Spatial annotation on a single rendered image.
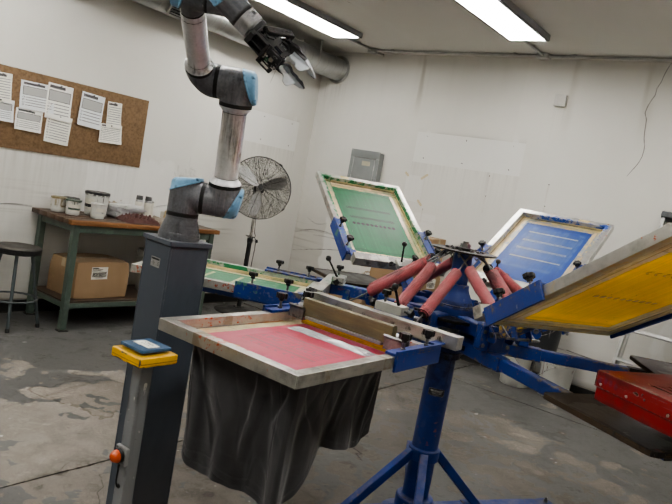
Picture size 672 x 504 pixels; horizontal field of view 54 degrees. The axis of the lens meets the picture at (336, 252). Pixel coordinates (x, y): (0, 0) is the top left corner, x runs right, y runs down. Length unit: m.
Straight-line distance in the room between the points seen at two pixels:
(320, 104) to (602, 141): 3.29
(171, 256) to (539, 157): 4.67
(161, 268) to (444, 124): 4.95
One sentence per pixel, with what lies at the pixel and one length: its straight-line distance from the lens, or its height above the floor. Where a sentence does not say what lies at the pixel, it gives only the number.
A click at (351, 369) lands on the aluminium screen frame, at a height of 0.98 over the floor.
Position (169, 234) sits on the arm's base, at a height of 1.22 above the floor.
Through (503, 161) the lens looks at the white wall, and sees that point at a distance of 6.63.
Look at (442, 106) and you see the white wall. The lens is 7.03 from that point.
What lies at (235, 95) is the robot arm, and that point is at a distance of 2.31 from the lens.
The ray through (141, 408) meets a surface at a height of 0.79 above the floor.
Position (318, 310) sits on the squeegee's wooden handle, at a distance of 2.45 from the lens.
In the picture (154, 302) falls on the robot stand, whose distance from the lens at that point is 2.46.
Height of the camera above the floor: 1.50
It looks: 6 degrees down
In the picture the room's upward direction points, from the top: 10 degrees clockwise
